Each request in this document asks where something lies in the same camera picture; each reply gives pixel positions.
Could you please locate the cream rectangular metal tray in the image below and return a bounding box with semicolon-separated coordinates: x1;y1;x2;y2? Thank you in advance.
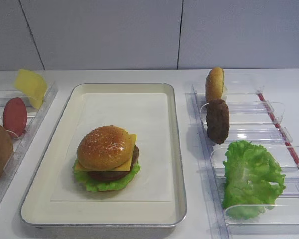
20;83;187;227

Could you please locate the clear acrylic right rack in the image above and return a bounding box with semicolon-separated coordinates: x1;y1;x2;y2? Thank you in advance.
189;74;299;239

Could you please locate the red tomato slice in rack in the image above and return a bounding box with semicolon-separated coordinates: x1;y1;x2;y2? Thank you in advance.
3;97;27;138

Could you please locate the yellow cheese slice in rack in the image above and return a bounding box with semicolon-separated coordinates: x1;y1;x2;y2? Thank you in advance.
13;69;47;109

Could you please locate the orange cheese slice on burger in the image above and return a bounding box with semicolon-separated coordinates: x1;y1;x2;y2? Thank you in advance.
73;133;138;173

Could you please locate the brown meat patty in rack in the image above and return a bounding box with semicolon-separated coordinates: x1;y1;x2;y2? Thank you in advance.
206;99;229;144

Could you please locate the green lettuce leaf in rack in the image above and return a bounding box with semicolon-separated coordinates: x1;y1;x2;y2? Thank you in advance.
222;140;286;220

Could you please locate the brown patty in burger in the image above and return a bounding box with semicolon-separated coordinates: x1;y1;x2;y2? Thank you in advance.
87;145;139;182

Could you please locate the sesame top burger bun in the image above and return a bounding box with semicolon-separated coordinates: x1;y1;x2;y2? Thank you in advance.
76;125;136;170

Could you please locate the white paper tray liner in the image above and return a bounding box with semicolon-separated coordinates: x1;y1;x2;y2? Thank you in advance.
51;93;172;202

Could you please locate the tan burger bun in rack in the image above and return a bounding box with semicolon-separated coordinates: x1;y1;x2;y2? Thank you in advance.
205;67;224;102

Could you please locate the green lettuce under burger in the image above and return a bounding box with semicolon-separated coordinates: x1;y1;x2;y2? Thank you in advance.
73;159;140;192

